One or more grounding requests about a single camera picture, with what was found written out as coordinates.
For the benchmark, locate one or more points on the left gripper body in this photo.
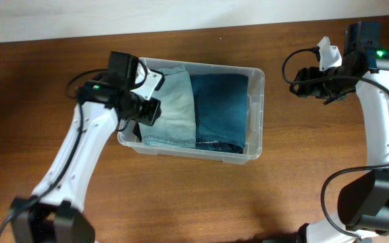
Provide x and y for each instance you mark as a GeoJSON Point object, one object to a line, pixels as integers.
{"type": "Point", "coordinates": [147, 110]}

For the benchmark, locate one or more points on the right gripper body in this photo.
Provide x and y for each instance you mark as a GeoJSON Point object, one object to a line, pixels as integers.
{"type": "Point", "coordinates": [330, 90]}

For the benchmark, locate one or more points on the light blue jeans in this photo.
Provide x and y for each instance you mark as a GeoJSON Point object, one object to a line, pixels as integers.
{"type": "Point", "coordinates": [176, 126]}

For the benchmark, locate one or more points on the dark blue jeans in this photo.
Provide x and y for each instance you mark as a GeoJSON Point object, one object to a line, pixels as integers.
{"type": "Point", "coordinates": [220, 104]}

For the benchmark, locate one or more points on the dark grey garment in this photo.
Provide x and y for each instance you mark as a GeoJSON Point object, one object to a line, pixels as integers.
{"type": "Point", "coordinates": [136, 131]}

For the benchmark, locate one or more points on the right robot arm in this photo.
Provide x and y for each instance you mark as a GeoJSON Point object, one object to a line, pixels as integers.
{"type": "Point", "coordinates": [361, 68]}

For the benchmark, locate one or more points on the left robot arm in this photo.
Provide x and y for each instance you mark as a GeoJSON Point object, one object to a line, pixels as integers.
{"type": "Point", "coordinates": [115, 96]}

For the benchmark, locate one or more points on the clear plastic storage bin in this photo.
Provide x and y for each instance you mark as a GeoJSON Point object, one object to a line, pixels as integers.
{"type": "Point", "coordinates": [254, 114]}

